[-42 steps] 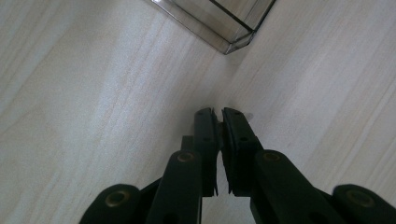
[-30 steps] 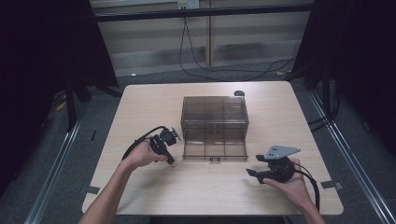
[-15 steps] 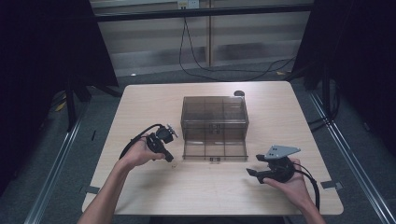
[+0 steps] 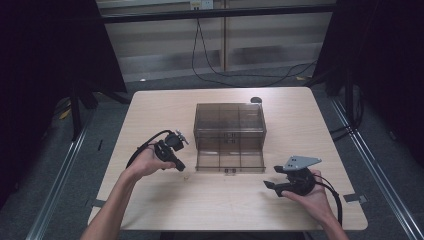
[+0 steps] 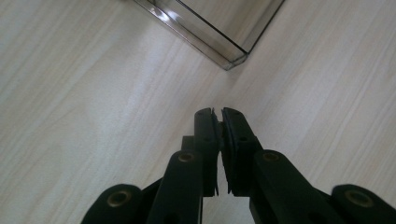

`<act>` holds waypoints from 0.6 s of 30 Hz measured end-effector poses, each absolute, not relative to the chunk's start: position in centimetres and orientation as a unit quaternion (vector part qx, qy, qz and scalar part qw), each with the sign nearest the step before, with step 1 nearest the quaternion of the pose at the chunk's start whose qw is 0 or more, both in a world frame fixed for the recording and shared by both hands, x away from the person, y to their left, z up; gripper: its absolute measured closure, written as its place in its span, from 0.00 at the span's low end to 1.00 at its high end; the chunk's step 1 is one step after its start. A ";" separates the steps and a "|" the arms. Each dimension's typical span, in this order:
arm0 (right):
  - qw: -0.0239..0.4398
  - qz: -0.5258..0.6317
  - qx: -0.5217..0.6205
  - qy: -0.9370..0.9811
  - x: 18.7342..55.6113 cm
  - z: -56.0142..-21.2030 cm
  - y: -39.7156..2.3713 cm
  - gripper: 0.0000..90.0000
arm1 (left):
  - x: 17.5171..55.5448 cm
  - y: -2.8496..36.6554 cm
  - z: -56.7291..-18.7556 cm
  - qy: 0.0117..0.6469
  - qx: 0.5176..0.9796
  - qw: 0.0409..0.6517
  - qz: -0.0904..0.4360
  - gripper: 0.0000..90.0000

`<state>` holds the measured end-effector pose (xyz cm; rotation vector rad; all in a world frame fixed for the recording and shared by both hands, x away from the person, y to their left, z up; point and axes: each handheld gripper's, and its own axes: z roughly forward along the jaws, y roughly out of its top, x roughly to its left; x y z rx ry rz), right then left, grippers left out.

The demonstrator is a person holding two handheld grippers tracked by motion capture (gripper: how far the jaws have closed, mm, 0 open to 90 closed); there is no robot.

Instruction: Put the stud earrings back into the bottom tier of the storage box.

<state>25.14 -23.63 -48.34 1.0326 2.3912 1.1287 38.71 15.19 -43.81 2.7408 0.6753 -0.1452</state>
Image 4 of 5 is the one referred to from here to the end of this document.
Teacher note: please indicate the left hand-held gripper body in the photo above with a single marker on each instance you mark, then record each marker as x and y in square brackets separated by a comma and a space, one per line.
[173, 141]

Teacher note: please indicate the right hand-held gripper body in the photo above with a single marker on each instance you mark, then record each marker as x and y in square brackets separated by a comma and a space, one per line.
[300, 181]

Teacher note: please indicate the smoky transparent plastic drawer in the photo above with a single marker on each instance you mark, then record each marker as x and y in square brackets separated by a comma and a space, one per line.
[230, 158]

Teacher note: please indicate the smoky transparent drawer case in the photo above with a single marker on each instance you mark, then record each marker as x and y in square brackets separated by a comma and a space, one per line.
[230, 116]

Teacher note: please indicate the person's right hand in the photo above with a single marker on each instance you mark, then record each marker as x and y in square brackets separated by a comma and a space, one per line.
[316, 200]

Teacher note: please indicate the person's left hand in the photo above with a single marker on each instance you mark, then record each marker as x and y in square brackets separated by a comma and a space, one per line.
[146, 163]

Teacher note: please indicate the grey tape piece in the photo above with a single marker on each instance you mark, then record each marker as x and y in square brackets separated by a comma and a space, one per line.
[356, 198]
[95, 202]

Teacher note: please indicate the black round disc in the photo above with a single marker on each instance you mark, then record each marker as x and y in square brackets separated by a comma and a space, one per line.
[256, 99]

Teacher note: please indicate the black metal stand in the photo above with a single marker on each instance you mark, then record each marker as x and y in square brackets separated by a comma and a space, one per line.
[76, 110]

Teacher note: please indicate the black horizontal bar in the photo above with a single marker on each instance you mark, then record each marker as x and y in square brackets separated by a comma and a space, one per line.
[216, 13]

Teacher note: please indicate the black curtain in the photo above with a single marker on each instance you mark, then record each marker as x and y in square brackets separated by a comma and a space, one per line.
[383, 50]
[40, 66]

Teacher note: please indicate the metal floor rail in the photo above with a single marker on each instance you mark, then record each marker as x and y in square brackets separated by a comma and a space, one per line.
[56, 186]
[376, 173]

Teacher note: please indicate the white wall outlet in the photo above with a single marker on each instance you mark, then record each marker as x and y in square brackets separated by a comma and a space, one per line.
[201, 4]

